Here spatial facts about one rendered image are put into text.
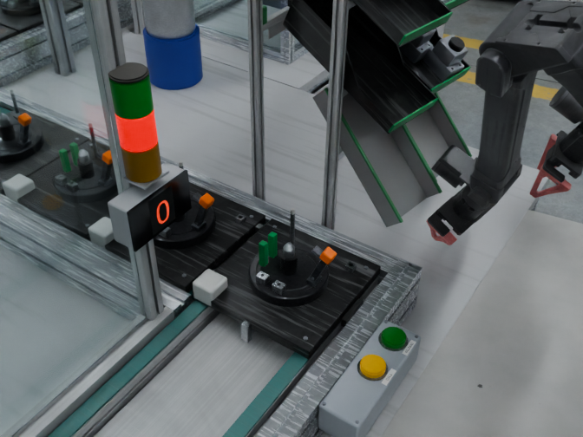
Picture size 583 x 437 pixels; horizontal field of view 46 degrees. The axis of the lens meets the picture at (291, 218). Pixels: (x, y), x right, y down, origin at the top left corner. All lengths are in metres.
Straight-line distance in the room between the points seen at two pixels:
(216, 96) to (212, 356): 0.97
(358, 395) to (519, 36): 0.56
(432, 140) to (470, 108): 2.28
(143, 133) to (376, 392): 0.51
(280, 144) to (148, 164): 0.85
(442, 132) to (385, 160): 0.20
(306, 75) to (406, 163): 0.77
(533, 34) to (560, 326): 0.68
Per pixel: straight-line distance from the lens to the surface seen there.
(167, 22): 1.93
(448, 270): 1.43
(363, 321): 1.17
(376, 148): 1.34
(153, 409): 1.12
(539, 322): 1.38
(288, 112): 1.88
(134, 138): 0.92
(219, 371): 1.15
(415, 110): 1.26
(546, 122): 3.75
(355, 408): 1.05
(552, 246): 1.55
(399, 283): 1.24
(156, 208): 0.98
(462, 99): 3.83
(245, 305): 1.17
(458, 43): 1.34
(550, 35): 0.84
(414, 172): 1.38
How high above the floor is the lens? 1.82
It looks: 39 degrees down
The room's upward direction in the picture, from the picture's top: 1 degrees clockwise
